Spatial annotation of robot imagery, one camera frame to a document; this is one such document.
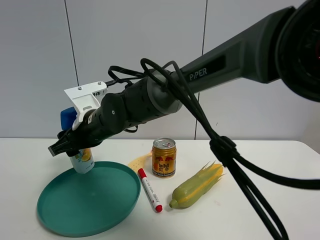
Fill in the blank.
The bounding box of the black cable bundle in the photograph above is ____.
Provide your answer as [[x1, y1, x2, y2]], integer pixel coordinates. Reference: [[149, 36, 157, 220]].
[[107, 58, 320, 240]]

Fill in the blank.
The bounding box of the gold Red Bull can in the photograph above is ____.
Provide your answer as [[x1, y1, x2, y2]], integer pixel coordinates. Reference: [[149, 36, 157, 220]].
[[152, 137, 177, 178]]

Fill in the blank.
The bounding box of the teal round plastic plate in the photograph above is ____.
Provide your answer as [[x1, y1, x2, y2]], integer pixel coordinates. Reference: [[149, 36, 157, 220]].
[[36, 161, 141, 238]]

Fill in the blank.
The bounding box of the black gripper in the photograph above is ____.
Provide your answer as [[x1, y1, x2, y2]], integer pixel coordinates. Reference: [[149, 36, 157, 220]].
[[47, 109, 118, 158]]

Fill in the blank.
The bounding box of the white blue-capped shampoo bottle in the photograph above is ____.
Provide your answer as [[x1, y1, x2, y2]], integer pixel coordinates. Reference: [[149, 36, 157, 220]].
[[57, 107, 95, 174]]

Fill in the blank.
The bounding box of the green yellow toy corn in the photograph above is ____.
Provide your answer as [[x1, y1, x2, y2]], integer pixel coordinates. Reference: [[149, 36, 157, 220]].
[[169, 162, 224, 209]]

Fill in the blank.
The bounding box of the red and white marker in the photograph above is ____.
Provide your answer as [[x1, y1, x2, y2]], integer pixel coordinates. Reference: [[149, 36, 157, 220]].
[[138, 168, 163, 213]]

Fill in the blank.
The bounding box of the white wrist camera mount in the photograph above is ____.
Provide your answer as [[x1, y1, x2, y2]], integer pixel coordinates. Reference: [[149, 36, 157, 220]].
[[64, 81, 108, 131]]

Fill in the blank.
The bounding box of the dark grey Piper robot arm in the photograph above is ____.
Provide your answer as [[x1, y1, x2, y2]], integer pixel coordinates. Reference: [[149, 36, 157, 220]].
[[48, 0, 320, 156]]

